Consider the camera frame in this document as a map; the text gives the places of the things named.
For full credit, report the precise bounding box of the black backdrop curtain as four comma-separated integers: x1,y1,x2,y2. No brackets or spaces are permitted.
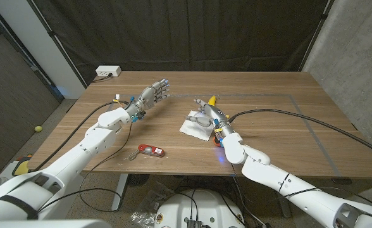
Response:
27,0,335,87

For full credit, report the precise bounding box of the yellow and black device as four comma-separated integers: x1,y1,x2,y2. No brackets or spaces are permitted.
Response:
11,154,34,177

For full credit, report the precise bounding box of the red toy pocket knife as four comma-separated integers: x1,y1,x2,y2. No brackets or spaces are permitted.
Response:
128,144,166,161

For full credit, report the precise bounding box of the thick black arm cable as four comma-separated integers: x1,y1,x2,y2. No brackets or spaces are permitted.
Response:
30,100,130,172
228,108,372,161

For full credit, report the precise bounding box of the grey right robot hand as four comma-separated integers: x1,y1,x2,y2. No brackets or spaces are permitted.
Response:
185,98,235,137

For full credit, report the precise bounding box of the clear plastic bag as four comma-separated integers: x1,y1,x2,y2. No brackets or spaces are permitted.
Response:
129,182,175,228

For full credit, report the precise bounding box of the white table leg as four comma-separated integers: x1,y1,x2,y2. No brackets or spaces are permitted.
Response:
111,173,130,212

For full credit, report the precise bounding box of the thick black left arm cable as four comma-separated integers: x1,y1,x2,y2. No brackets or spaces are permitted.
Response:
30,100,130,172

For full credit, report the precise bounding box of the white power strip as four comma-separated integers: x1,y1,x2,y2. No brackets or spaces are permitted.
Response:
95,65,122,77

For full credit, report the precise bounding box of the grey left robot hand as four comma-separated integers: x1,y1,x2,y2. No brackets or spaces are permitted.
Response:
125,79,171,120

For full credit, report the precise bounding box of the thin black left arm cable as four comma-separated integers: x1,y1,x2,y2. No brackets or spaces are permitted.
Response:
37,122,133,213

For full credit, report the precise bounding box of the black backdrop stand pole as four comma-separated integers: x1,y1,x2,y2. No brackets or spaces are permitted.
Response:
298,0,335,72
27,0,89,89

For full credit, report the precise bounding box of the grey table leg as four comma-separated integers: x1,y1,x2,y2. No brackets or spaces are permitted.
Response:
276,193,292,219

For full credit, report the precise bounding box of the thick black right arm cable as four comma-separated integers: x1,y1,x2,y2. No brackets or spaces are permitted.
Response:
228,108,372,161

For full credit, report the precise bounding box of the white paper napkin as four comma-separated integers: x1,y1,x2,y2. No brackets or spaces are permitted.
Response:
178,110,214,142

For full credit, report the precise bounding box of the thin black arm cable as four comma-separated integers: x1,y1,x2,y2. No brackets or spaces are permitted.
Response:
37,122,133,213
277,172,372,206

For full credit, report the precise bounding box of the white robot torso base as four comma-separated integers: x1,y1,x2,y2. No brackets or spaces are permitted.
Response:
154,189,246,228

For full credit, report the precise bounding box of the black ribbed round object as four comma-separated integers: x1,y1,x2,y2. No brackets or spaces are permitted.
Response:
127,174,151,188

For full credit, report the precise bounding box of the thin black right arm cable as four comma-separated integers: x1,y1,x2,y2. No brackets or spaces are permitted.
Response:
277,172,372,206

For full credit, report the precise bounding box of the black floor cable bundle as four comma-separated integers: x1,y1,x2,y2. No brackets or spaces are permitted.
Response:
173,175,271,228

